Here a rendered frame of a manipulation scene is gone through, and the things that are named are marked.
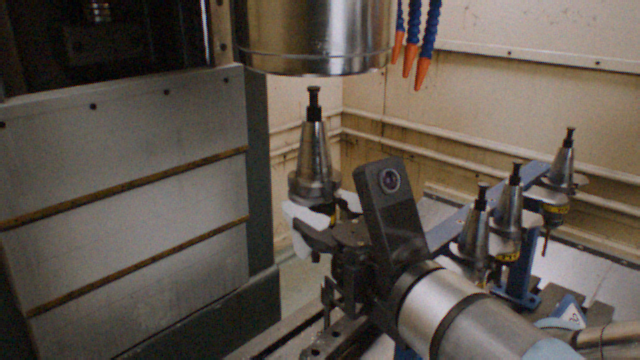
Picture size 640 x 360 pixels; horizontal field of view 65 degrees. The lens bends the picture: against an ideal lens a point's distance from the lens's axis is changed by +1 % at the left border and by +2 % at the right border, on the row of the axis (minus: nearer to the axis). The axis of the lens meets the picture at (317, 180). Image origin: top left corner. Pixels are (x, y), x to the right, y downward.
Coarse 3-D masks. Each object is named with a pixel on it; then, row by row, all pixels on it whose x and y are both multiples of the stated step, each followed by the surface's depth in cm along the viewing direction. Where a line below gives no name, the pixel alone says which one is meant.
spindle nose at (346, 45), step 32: (256, 0) 43; (288, 0) 42; (320, 0) 41; (352, 0) 42; (384, 0) 44; (256, 32) 44; (288, 32) 43; (320, 32) 42; (352, 32) 43; (384, 32) 45; (256, 64) 46; (288, 64) 44; (320, 64) 44; (352, 64) 44; (384, 64) 47
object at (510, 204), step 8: (504, 184) 76; (520, 184) 75; (504, 192) 76; (512, 192) 75; (520, 192) 75; (504, 200) 76; (512, 200) 75; (520, 200) 75; (496, 208) 78; (504, 208) 76; (512, 208) 75; (520, 208) 76; (496, 216) 77; (504, 216) 76; (512, 216) 76; (520, 216) 76; (496, 224) 77; (504, 224) 76; (512, 224) 76; (520, 224) 76
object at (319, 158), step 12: (324, 120) 53; (300, 132) 54; (312, 132) 53; (324, 132) 54; (300, 144) 54; (312, 144) 53; (324, 144) 54; (300, 156) 55; (312, 156) 54; (324, 156) 54; (300, 168) 55; (312, 168) 54; (324, 168) 54; (300, 180) 55; (312, 180) 54; (324, 180) 55
